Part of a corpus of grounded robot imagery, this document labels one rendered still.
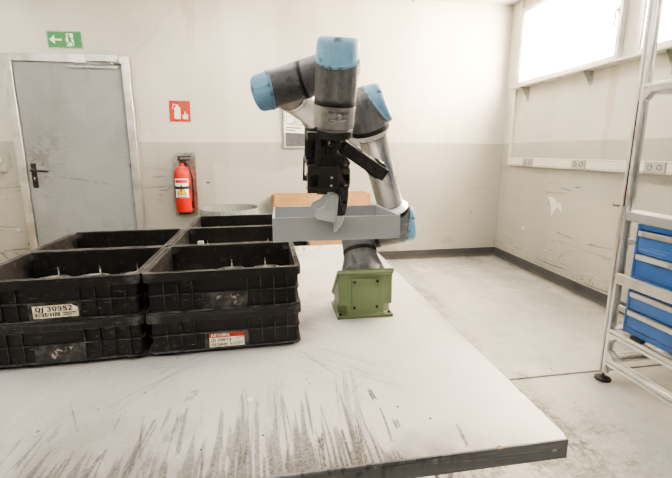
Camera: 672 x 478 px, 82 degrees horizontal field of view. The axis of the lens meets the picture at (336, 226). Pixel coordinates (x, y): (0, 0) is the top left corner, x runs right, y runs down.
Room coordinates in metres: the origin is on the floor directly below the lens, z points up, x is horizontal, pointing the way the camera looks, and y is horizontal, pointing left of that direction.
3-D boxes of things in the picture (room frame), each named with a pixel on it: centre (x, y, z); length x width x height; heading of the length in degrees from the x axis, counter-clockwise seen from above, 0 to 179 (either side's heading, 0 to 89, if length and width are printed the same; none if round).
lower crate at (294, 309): (1.10, 0.32, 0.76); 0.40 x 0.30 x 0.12; 100
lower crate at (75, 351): (1.03, 0.71, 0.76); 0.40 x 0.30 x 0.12; 100
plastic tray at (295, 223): (0.90, 0.01, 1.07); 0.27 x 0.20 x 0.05; 98
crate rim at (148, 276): (1.10, 0.32, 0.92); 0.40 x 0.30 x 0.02; 100
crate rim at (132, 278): (1.03, 0.71, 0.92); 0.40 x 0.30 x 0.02; 100
